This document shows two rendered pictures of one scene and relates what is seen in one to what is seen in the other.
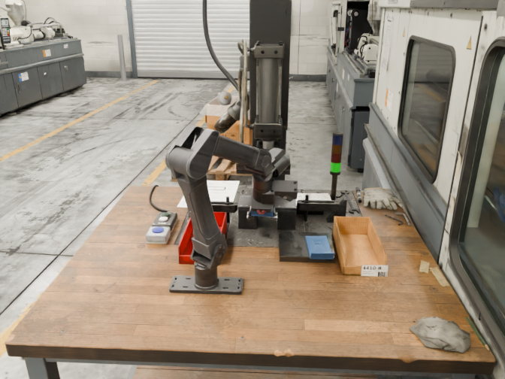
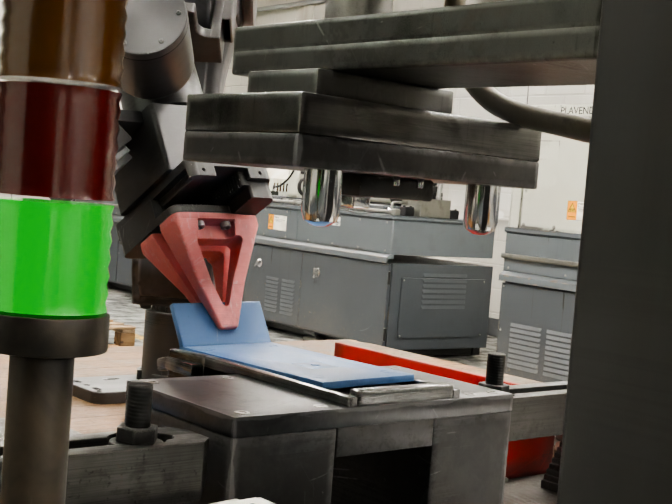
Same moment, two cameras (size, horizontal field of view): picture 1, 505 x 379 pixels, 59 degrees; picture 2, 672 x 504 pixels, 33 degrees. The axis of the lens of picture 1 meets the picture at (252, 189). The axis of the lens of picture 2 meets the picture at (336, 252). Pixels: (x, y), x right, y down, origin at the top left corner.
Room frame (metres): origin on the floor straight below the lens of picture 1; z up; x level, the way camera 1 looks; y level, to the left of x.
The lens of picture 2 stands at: (1.90, -0.49, 1.09)
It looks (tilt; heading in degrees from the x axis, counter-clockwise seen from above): 3 degrees down; 136
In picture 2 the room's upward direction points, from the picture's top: 5 degrees clockwise
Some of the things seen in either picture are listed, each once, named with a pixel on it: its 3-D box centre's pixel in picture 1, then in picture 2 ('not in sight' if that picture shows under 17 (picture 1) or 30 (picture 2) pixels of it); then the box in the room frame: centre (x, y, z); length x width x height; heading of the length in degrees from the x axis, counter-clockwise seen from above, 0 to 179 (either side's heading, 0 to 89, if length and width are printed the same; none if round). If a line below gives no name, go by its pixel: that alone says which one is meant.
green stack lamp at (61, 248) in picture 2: (335, 166); (49, 254); (1.58, -0.31, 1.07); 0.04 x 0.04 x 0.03
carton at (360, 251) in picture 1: (358, 245); not in sight; (1.23, -0.33, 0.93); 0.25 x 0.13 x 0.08; 177
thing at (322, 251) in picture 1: (319, 244); not in sight; (1.23, -0.21, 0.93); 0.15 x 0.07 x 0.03; 0
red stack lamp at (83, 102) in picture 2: (336, 157); (56, 142); (1.58, -0.31, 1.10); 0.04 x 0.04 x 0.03
